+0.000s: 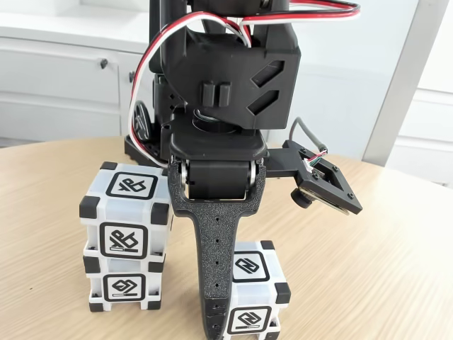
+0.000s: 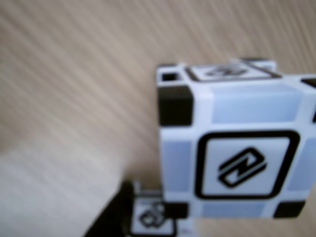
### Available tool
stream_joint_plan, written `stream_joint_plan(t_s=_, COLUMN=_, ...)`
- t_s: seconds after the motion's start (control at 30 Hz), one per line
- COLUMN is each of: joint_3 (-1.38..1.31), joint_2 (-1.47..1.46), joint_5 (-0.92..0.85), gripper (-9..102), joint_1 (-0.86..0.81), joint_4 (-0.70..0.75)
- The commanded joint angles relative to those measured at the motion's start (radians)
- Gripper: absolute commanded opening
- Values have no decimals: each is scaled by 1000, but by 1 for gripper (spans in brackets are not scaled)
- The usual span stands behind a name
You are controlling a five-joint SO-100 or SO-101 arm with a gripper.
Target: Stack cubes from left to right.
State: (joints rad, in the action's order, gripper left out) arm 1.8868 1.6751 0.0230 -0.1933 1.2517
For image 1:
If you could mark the white cube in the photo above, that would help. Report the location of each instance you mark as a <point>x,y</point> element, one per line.
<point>124,287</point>
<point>124,212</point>
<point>258,283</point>

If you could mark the black table clamp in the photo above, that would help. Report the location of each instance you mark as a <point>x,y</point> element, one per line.
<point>141,122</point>

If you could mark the white cube, diamond symbol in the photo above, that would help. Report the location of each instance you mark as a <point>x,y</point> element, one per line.
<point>124,287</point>

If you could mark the black cabinet key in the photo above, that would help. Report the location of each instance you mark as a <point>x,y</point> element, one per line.
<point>103,63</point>
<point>131,76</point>

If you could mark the white drawer cabinet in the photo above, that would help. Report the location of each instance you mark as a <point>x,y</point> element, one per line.
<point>53,88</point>

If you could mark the grey metal pillar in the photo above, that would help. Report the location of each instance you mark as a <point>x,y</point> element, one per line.
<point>400,78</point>

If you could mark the white low cabinet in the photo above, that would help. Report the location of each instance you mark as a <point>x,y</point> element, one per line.
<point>428,134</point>

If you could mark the gripper camera on black mount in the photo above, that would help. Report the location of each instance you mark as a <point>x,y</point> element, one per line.
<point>332,187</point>

